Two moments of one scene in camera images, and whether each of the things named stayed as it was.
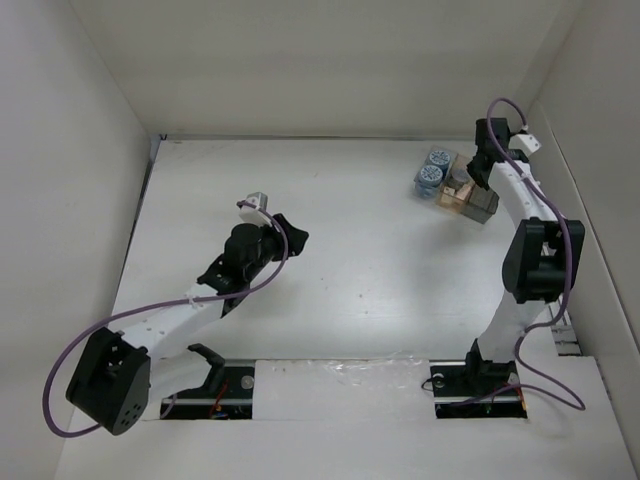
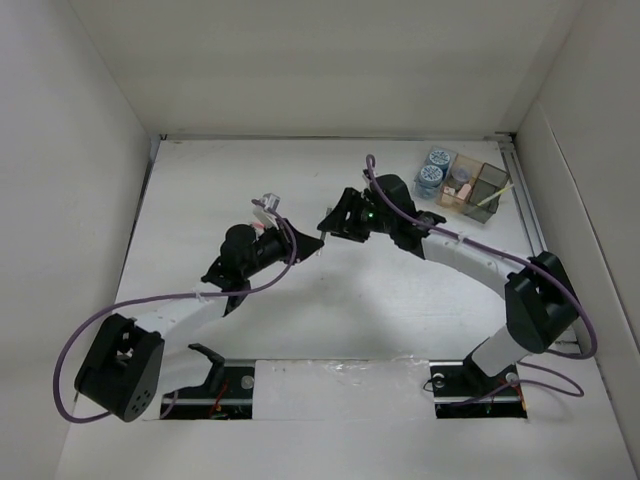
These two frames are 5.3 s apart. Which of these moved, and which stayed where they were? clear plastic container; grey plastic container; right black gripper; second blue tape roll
Moved: right black gripper
Stayed: clear plastic container; second blue tape roll; grey plastic container
